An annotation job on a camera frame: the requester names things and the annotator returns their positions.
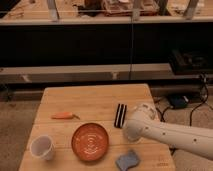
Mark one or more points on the black white striped block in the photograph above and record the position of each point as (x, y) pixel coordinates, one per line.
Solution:
(120, 115)

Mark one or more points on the orange carrot toy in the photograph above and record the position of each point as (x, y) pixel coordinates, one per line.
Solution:
(64, 115)

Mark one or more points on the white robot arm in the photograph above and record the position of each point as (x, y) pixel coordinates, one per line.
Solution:
(142, 123)

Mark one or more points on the orange ceramic bowl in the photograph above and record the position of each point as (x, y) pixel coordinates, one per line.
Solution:
(90, 142)

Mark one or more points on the white plastic cup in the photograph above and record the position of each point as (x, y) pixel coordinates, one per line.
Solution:
(42, 148)

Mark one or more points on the blue sponge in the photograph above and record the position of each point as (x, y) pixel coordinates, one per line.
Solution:
(128, 160)

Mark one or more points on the black power adapter box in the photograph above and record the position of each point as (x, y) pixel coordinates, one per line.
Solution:
(177, 101)

